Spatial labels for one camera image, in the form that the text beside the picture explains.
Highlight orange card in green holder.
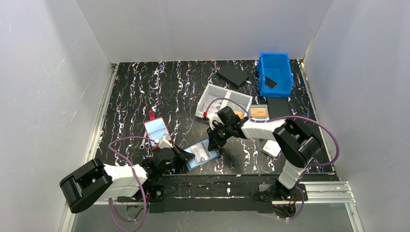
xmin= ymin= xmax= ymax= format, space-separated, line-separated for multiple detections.
xmin=249 ymin=107 xmax=269 ymax=118

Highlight white divided plastic tray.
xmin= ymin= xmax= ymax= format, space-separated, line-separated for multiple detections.
xmin=194 ymin=84 xmax=252 ymax=120

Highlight blue leather card holder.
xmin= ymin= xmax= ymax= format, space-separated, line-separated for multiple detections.
xmin=183 ymin=139 xmax=220 ymax=171

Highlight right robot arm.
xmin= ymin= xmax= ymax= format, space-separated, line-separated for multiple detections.
xmin=207 ymin=106 xmax=323 ymax=192

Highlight orange card in tray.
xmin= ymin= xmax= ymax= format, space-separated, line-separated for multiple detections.
xmin=234 ymin=111 xmax=244 ymax=119

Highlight black card in bin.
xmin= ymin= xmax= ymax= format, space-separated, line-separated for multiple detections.
xmin=264 ymin=76 xmax=277 ymax=89

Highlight blue plastic bin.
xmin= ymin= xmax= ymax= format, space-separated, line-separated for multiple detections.
xmin=257 ymin=52 xmax=293 ymax=98

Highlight black box on table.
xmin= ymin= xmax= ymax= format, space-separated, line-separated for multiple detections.
xmin=217 ymin=63 xmax=249 ymax=87

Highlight white power bank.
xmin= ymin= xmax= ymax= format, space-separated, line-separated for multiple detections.
xmin=263 ymin=140 xmax=281 ymax=157

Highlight small metal wrench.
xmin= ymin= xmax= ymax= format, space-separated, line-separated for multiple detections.
xmin=139 ymin=131 xmax=147 ymax=150

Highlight white cards in tray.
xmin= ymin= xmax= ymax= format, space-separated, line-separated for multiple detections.
xmin=201 ymin=95 xmax=223 ymax=114

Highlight red open card holder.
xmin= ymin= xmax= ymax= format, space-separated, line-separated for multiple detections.
xmin=144 ymin=110 xmax=173 ymax=150

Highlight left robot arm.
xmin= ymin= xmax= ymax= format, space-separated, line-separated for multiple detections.
xmin=59 ymin=134 xmax=195 ymax=214

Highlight black flat sleeve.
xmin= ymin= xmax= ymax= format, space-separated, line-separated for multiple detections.
xmin=267 ymin=97 xmax=292 ymax=119

